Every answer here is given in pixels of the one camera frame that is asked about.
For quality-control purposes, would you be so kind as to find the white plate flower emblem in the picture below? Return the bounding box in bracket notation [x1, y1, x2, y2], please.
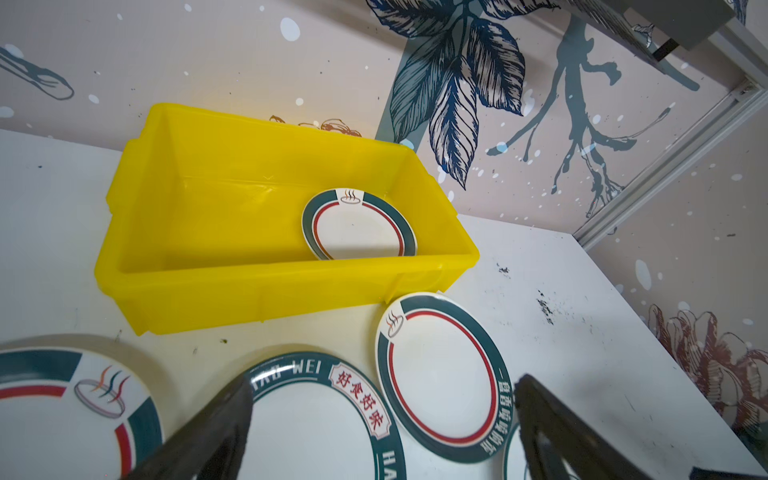
[502, 422, 580, 480]

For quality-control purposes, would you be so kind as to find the green red rim plate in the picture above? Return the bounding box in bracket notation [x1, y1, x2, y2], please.
[301, 188, 418, 260]
[374, 293, 515, 464]

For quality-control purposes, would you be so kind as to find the green rim plate far left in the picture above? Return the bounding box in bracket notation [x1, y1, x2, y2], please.
[1, 347, 165, 479]

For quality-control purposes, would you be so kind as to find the yellow plastic bin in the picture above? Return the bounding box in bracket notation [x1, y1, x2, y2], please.
[94, 103, 479, 334]

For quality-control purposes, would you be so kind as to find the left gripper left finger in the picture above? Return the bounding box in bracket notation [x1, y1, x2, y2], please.
[125, 377, 253, 479]

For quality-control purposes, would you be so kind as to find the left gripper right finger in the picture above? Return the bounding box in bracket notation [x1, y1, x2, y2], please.
[514, 374, 648, 479]

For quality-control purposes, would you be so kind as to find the aluminium frame rail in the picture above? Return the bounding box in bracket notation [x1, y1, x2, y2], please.
[574, 80, 767, 250]

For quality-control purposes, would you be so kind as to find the green rim Hao Wei plate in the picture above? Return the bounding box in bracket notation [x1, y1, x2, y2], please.
[238, 351, 407, 479]

